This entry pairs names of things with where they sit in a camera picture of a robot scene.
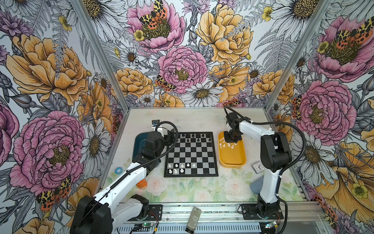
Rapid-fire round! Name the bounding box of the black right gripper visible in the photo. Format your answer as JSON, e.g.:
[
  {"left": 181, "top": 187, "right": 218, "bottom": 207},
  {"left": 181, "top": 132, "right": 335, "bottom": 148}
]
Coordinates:
[{"left": 223, "top": 128, "right": 242, "bottom": 143}]

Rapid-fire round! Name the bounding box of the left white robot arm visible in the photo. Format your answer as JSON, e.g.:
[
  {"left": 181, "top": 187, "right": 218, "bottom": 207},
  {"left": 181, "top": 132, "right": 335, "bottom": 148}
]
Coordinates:
[{"left": 70, "top": 121, "right": 179, "bottom": 234}]

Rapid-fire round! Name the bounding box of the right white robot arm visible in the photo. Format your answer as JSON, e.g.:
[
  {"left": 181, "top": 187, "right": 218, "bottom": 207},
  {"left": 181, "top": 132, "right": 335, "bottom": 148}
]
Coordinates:
[{"left": 224, "top": 106, "right": 292, "bottom": 218}]

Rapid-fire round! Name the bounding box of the teal plastic bin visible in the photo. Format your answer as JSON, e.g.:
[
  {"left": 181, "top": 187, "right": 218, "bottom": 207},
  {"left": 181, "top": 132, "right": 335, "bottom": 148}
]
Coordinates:
[{"left": 132, "top": 131, "right": 165, "bottom": 164}]

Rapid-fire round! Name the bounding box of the yellow plastic tray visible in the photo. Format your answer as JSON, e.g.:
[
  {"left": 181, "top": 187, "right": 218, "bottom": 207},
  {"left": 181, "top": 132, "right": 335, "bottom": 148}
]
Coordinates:
[{"left": 218, "top": 132, "right": 246, "bottom": 169}]

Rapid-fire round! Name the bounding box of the black and white chessboard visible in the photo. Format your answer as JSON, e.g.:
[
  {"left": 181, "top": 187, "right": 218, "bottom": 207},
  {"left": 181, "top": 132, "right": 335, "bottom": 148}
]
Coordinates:
[{"left": 164, "top": 132, "right": 219, "bottom": 177}]

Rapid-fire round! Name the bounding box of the small white clock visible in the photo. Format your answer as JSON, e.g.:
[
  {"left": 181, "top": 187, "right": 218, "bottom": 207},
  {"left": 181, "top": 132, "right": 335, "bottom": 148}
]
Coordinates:
[{"left": 251, "top": 161, "right": 265, "bottom": 174}]

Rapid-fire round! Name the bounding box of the orange pill bottle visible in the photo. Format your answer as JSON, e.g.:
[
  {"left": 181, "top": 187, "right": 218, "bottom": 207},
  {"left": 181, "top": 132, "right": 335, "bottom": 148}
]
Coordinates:
[{"left": 136, "top": 179, "right": 148, "bottom": 190}]

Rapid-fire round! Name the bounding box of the grey blue sponge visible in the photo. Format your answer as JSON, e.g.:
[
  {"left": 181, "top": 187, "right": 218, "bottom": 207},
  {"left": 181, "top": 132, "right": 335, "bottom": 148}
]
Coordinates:
[{"left": 250, "top": 175, "right": 264, "bottom": 195}]

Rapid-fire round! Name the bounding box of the silver usb hub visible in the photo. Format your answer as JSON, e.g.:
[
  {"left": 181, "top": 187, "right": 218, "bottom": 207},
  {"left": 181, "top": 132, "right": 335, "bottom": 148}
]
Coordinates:
[{"left": 185, "top": 207, "right": 202, "bottom": 234}]

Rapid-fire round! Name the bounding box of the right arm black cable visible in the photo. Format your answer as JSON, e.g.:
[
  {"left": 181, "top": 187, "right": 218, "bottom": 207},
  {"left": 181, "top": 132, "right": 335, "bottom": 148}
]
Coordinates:
[{"left": 224, "top": 106, "right": 306, "bottom": 234}]

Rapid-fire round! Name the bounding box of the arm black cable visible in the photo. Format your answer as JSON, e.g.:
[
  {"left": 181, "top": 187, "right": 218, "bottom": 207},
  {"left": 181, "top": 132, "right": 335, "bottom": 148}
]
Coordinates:
[
  {"left": 224, "top": 106, "right": 306, "bottom": 234},
  {"left": 72, "top": 120, "right": 179, "bottom": 232}
]

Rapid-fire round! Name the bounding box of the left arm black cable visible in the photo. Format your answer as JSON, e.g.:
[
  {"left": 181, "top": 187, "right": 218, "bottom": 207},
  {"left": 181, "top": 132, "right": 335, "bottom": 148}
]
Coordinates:
[{"left": 72, "top": 120, "right": 179, "bottom": 232}]

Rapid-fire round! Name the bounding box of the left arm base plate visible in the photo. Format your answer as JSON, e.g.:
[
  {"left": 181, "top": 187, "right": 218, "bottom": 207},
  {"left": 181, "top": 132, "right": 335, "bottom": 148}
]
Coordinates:
[{"left": 129, "top": 204, "right": 163, "bottom": 221}]

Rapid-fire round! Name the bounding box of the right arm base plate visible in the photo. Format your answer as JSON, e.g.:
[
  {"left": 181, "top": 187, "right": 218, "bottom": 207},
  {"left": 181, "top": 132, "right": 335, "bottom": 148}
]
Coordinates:
[{"left": 237, "top": 203, "right": 284, "bottom": 220}]

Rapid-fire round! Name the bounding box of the aluminium front rail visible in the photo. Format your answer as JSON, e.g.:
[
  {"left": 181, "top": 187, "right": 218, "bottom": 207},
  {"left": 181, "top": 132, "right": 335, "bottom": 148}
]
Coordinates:
[{"left": 156, "top": 201, "right": 326, "bottom": 223}]

